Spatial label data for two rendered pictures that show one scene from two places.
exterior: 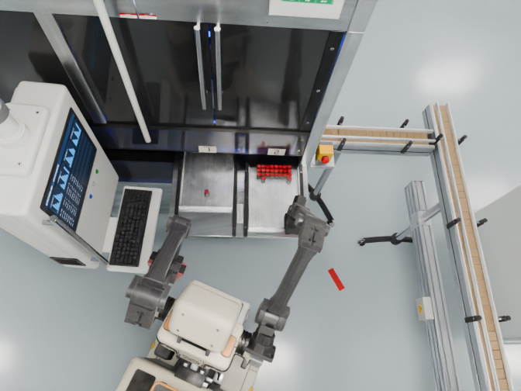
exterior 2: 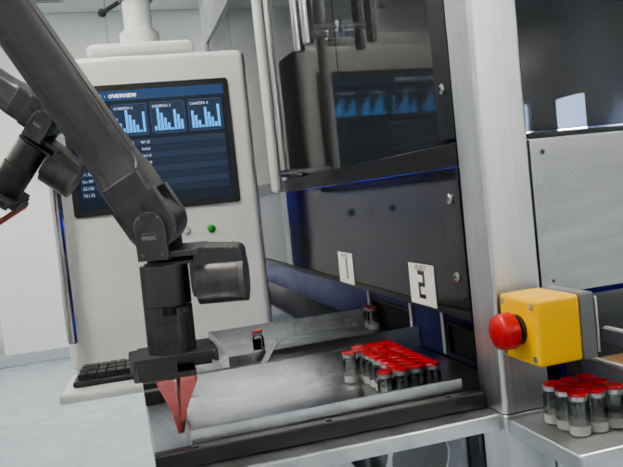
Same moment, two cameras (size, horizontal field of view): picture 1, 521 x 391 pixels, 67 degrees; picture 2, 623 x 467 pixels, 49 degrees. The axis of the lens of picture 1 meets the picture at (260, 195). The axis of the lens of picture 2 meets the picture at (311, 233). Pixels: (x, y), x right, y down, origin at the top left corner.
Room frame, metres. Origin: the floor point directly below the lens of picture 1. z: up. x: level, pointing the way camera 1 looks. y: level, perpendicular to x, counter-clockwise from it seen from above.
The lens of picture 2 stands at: (0.74, -1.00, 1.16)
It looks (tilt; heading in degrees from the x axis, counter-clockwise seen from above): 3 degrees down; 84
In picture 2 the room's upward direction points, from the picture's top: 6 degrees counter-clockwise
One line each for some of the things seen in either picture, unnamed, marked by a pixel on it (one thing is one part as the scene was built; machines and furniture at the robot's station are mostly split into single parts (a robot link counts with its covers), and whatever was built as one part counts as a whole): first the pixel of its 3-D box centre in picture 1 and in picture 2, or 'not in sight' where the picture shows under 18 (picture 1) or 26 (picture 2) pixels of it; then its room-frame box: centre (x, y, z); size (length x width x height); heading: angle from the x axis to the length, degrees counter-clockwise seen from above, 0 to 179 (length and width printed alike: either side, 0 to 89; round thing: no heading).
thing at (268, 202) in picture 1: (274, 196); (305, 391); (0.80, -0.07, 0.90); 0.34 x 0.26 x 0.04; 11
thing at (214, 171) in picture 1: (207, 176); (308, 338); (0.84, 0.28, 0.90); 0.34 x 0.26 x 0.04; 10
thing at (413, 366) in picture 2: (274, 172); (393, 369); (0.93, -0.05, 0.90); 0.18 x 0.02 x 0.05; 101
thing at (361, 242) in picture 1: (394, 240); not in sight; (1.01, -1.00, 0.07); 0.50 x 0.08 x 0.14; 100
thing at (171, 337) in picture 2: (292, 222); (171, 334); (0.64, -0.17, 1.01); 0.10 x 0.07 x 0.07; 10
